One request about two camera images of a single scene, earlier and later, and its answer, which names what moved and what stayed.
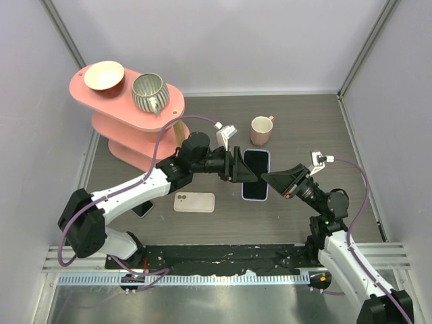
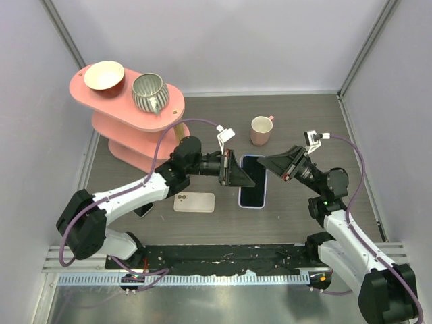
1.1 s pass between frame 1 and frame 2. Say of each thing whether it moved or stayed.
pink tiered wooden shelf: stayed
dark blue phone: moved
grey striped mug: stayed
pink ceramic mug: stayed
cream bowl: stayed
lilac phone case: moved
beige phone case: stayed
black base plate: stayed
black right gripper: moved
